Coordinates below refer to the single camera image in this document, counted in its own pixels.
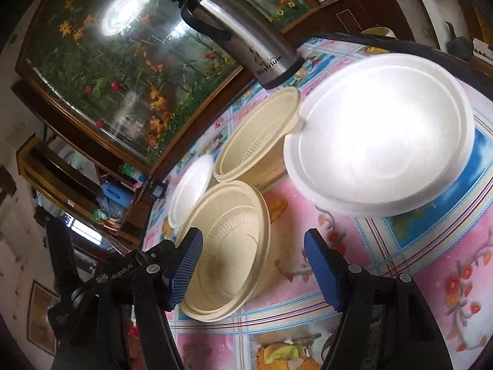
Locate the framed flower painting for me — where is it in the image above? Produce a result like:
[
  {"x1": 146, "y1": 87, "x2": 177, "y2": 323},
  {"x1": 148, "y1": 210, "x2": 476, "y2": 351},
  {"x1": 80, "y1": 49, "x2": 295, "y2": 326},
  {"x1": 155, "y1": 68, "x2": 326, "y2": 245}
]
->
[{"x1": 15, "y1": 0, "x2": 320, "y2": 170}]

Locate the dark green vase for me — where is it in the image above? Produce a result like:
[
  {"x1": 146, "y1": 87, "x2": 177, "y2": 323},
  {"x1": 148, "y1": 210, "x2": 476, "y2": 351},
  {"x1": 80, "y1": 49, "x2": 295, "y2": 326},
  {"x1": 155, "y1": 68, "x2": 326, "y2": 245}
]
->
[{"x1": 445, "y1": 21, "x2": 474, "y2": 62}]

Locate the pale yellow bowl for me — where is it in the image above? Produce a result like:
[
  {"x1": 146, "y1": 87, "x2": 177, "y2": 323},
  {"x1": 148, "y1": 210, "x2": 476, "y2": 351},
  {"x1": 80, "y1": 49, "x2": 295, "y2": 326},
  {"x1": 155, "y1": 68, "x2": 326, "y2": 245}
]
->
[{"x1": 360, "y1": 26, "x2": 397, "y2": 38}]

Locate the framed wall poster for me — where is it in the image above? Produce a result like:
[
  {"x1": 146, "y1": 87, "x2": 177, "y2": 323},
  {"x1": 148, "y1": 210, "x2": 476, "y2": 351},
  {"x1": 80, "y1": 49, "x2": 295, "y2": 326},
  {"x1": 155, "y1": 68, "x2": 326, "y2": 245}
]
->
[{"x1": 27, "y1": 279, "x2": 62, "y2": 355}]

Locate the printed pink tablecloth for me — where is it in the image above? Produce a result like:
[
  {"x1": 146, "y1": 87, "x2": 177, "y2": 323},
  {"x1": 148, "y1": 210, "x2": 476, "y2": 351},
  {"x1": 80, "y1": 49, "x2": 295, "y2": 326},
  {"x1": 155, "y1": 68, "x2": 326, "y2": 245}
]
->
[{"x1": 142, "y1": 36, "x2": 493, "y2": 370}]

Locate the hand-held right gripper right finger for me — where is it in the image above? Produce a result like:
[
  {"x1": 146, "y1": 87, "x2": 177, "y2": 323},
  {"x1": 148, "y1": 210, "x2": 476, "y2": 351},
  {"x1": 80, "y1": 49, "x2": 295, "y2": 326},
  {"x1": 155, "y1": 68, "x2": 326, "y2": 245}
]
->
[{"x1": 304, "y1": 228, "x2": 455, "y2": 370}]

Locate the beige disposable plate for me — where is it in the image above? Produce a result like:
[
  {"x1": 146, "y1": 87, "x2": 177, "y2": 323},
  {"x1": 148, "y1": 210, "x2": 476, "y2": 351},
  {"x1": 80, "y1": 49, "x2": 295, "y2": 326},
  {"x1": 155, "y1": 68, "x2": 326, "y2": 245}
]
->
[{"x1": 213, "y1": 87, "x2": 302, "y2": 191}]

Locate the wooden cabinet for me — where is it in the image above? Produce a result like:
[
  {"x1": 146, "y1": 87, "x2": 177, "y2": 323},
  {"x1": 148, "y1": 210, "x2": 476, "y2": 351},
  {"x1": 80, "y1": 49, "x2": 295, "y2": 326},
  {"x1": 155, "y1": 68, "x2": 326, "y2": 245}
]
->
[{"x1": 11, "y1": 0, "x2": 417, "y2": 247}]

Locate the blue plastic jug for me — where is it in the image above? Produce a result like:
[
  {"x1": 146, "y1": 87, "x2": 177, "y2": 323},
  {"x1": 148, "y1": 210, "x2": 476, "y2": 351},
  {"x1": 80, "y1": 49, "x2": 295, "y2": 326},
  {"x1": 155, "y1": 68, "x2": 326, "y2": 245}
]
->
[{"x1": 101, "y1": 180, "x2": 129, "y2": 211}]

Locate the small white plate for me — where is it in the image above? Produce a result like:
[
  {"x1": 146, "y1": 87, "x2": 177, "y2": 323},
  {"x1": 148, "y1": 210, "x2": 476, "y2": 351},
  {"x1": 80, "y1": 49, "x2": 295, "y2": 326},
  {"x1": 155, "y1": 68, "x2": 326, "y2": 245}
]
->
[{"x1": 167, "y1": 154, "x2": 215, "y2": 229}]

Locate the beige bowl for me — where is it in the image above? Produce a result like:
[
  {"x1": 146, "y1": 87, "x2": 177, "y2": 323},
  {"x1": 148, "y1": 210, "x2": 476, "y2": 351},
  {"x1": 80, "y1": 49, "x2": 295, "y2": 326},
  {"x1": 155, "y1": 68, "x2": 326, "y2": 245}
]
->
[{"x1": 178, "y1": 180, "x2": 272, "y2": 322}]

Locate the large white plate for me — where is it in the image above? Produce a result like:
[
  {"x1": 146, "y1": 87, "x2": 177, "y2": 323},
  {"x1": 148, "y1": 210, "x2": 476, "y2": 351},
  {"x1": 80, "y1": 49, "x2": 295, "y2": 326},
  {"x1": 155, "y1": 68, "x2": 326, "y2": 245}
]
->
[{"x1": 284, "y1": 53, "x2": 476, "y2": 217}]

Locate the stainless steel thermos flask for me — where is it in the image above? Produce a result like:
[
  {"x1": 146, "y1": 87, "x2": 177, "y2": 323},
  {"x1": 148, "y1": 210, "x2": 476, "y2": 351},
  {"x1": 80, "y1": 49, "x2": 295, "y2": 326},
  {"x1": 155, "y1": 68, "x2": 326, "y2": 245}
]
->
[{"x1": 171, "y1": 0, "x2": 305, "y2": 90}]

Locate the dark cloth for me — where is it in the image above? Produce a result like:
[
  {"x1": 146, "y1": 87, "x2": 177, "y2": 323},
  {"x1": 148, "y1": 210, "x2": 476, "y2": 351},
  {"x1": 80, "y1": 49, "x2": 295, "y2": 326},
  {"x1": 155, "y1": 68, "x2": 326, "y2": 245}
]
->
[{"x1": 45, "y1": 218, "x2": 83, "y2": 297}]

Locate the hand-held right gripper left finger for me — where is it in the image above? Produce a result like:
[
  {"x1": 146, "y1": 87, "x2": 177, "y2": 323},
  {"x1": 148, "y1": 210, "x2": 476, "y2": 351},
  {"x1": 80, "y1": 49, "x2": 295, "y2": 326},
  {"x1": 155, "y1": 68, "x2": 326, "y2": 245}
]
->
[{"x1": 50, "y1": 227, "x2": 205, "y2": 370}]

